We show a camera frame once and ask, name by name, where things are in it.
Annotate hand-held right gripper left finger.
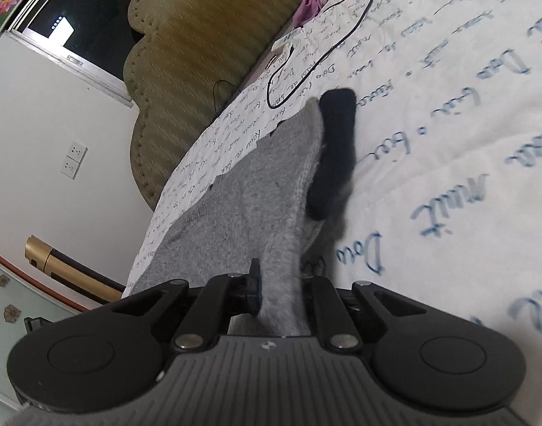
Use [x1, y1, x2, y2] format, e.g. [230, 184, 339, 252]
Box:
[106, 258, 262, 353]

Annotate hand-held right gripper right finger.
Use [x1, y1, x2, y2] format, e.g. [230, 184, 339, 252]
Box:
[303, 275, 425, 353]

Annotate grey sweater with navy sleeves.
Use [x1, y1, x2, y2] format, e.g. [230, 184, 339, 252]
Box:
[122, 89, 358, 338]

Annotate gold and black tube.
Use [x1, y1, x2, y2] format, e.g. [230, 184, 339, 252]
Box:
[24, 236, 125, 302]

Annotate white quilt with script print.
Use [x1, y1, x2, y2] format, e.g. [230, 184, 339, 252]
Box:
[122, 0, 542, 409]

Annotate pale flower patterned panel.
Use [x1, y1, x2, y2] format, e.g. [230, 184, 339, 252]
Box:
[0, 248, 92, 356]

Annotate olive upholstered headboard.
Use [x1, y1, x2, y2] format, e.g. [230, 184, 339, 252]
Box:
[122, 0, 343, 211]

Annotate purple cloth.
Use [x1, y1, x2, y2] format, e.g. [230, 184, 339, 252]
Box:
[293, 0, 338, 27]

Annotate long black looped cable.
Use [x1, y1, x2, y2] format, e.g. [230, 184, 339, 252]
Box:
[266, 0, 373, 111]

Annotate thin black cable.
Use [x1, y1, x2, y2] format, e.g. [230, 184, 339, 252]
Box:
[212, 80, 240, 107]

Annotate dark window with white frame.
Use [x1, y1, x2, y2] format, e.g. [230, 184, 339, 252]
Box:
[11, 0, 143, 107]

